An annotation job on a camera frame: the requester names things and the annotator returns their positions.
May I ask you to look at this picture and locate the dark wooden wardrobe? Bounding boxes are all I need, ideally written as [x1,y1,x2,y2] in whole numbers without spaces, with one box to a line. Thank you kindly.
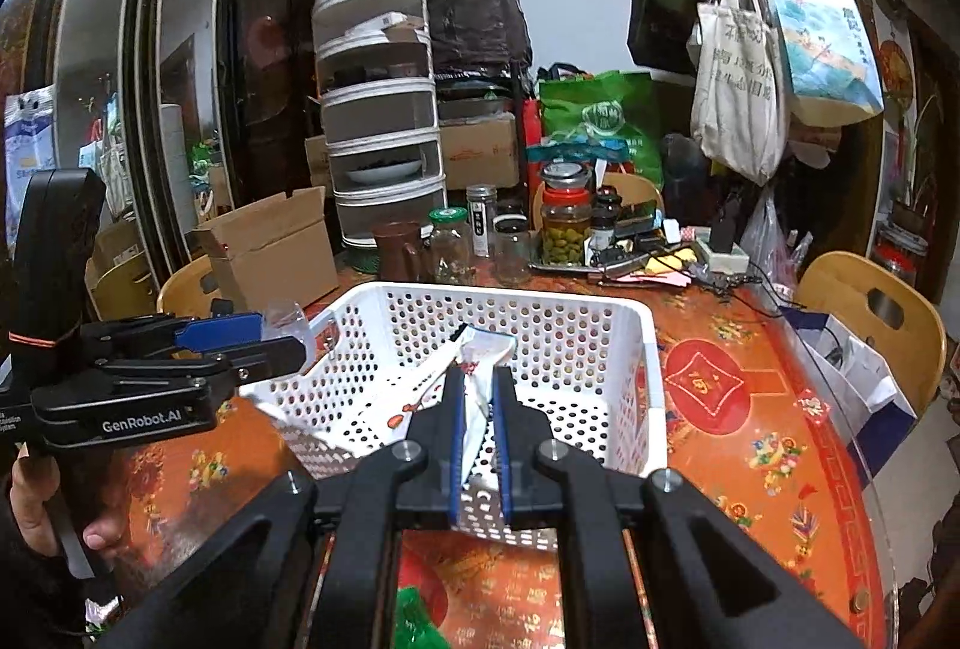
[0,0,347,320]

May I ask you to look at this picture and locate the white power strip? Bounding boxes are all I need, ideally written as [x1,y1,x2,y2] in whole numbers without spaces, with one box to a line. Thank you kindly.
[693,227,752,276]

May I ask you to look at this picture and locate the pink paper sheets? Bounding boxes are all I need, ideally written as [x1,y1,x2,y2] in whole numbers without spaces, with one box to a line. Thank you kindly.
[621,269,695,288]

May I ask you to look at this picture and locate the white and blue paper bag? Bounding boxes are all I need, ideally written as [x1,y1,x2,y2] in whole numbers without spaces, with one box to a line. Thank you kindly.
[780,307,918,448]

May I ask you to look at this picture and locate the empty glass jar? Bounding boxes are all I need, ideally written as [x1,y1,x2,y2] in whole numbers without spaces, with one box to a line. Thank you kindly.
[494,214,536,288]

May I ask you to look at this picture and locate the brown cardboard box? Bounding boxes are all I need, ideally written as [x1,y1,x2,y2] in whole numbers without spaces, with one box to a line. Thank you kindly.
[438,115,523,194]

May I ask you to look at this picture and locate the small cardboard box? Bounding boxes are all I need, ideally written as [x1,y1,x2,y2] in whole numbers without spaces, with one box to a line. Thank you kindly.
[84,220,163,320]

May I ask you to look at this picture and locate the black power adapter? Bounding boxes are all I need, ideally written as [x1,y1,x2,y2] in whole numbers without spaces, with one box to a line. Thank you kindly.
[708,197,744,253]

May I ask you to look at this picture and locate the white printed plastic packet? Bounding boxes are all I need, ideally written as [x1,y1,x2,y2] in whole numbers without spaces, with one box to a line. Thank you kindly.
[249,325,520,507]

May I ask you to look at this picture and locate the metal tray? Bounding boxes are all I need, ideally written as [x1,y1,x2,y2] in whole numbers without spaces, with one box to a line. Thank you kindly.
[528,244,632,279]

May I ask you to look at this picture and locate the white tiered food rack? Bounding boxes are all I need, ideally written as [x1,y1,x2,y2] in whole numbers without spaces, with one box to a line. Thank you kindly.
[310,0,449,254]

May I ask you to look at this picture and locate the dark small jar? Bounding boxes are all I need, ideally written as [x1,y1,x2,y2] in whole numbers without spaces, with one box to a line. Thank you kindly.
[590,187,624,253]

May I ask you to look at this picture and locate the dark round fan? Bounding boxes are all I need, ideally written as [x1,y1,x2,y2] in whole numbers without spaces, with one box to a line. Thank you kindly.
[659,131,710,224]

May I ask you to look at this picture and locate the illustrated paper bag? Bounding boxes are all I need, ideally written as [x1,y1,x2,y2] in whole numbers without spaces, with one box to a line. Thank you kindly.
[763,0,887,126]

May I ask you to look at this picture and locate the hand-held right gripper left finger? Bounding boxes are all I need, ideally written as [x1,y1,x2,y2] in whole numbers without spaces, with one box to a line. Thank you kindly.
[97,365,466,649]

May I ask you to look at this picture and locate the white plate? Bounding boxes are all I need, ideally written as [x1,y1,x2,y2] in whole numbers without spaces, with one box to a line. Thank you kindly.
[346,161,423,186]

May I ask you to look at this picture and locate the person's left hand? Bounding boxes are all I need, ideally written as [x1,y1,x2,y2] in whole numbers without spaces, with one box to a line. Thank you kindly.
[9,457,130,564]

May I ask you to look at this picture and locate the black paper bag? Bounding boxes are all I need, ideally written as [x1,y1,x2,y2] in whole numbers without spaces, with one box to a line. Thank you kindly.
[627,0,707,74]

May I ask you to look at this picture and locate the brown ceramic pitcher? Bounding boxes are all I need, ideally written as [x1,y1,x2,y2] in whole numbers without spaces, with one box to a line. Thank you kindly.
[372,220,425,283]

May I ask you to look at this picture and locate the white canvas tote bag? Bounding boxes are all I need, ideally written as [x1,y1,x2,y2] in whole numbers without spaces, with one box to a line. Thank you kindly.
[688,0,790,186]

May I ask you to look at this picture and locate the black plastic covered bundle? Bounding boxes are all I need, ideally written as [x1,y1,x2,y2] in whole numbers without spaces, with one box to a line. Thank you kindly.
[418,0,536,85]

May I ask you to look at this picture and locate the glass jar green lid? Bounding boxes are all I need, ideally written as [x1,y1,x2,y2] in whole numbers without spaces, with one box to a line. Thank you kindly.
[427,207,478,287]

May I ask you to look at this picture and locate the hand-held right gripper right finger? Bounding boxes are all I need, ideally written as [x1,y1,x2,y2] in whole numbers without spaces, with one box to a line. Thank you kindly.
[491,365,863,649]

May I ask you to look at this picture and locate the open cardboard box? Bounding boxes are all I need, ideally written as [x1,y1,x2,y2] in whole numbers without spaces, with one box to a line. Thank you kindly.
[193,186,341,314]

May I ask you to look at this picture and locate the green plastic bag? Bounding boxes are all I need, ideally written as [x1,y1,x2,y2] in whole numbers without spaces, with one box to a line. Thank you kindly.
[393,584,452,649]

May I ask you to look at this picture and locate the white perforated plastic basket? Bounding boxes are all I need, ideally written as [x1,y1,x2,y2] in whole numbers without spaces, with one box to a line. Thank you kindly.
[240,283,670,551]

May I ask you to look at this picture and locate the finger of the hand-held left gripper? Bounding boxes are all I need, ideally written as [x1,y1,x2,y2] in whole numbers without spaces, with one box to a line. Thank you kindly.
[81,311,265,359]
[94,336,309,390]

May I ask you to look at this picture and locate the clear plastic wrapper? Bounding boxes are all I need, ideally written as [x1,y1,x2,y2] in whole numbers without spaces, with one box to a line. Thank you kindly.
[261,299,312,344]

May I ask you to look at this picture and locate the pickle jar red lid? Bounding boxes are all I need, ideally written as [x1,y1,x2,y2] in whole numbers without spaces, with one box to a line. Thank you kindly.
[539,161,594,268]

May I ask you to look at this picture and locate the green shopping bag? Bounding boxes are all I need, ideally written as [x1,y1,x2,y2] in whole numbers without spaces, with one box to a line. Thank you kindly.
[538,70,665,186]

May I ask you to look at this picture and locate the blue and white plastic bag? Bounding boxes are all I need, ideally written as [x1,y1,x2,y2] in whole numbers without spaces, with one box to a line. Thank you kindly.
[3,85,62,201]

